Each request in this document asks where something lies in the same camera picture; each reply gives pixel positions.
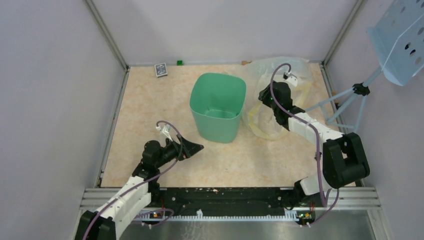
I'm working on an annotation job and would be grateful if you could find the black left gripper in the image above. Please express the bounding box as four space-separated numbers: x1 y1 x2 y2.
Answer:
155 133 204 168

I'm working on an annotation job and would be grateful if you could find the clear yellow plastic bag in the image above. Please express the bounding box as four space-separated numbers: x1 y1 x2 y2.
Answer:
225 56 316 141

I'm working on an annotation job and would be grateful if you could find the green plastic trash bin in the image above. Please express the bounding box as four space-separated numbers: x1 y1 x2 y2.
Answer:
189 72 247 144

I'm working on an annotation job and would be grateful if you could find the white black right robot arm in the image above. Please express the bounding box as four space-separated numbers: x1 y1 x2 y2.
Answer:
258 81 371 206

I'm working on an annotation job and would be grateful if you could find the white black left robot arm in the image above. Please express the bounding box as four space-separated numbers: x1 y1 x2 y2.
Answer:
74 135 204 240

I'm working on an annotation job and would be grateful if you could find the brown wooden block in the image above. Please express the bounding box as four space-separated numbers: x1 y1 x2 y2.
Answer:
241 60 252 66

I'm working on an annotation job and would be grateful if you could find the playing card deck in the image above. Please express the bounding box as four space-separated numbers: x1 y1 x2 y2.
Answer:
154 62 168 78

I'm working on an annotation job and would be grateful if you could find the light blue perforated panel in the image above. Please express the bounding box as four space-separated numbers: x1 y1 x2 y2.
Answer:
366 0 424 86

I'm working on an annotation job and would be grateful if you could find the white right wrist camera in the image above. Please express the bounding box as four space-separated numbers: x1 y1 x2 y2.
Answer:
283 71 298 88

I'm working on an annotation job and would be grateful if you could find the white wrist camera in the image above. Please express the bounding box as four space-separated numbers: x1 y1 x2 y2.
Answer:
283 71 298 88
156 124 173 141

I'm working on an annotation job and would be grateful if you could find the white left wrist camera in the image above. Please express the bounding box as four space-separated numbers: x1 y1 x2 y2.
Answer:
156 124 173 141

